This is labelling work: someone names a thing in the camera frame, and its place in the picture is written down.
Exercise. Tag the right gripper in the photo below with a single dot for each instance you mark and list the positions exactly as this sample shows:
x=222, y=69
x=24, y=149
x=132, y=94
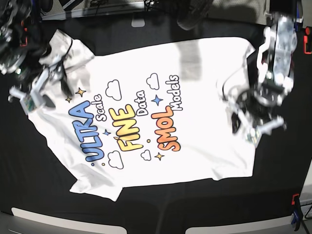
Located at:
x=54, y=73

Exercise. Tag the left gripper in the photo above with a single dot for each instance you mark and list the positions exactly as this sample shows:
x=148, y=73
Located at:
x=253, y=109

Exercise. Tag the white printed t-shirt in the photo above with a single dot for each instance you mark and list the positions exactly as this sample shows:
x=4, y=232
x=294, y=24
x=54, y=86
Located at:
x=147, y=116

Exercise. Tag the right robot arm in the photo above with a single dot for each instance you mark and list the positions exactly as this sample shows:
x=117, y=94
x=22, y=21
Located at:
x=23, y=63

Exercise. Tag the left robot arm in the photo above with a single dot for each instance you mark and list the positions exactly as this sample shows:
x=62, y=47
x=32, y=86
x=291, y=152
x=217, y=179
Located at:
x=274, y=57

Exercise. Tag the red black clamp far left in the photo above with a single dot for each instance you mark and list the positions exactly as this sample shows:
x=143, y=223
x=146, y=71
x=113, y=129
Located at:
x=24, y=38

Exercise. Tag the red black clamp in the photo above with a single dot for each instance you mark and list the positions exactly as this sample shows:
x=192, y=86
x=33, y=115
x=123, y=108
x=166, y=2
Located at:
x=24, y=38
x=307, y=43

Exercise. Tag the black table cloth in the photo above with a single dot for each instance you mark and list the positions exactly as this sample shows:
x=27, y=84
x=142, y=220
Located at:
x=33, y=179

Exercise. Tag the red black clamp far right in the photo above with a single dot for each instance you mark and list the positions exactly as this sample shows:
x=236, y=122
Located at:
x=307, y=43

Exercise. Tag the red blue clamp near right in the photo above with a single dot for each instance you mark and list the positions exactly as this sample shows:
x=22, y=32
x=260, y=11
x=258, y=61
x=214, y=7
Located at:
x=296, y=212

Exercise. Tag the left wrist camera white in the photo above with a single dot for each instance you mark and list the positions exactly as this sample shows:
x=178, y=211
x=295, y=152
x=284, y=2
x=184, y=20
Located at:
x=253, y=136

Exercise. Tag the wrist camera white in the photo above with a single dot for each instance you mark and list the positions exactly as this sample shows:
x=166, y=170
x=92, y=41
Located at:
x=27, y=104
x=253, y=136

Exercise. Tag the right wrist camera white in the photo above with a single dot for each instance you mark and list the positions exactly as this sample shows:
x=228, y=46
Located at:
x=27, y=104

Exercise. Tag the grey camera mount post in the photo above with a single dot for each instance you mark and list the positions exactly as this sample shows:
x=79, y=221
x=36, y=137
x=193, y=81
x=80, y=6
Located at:
x=138, y=20

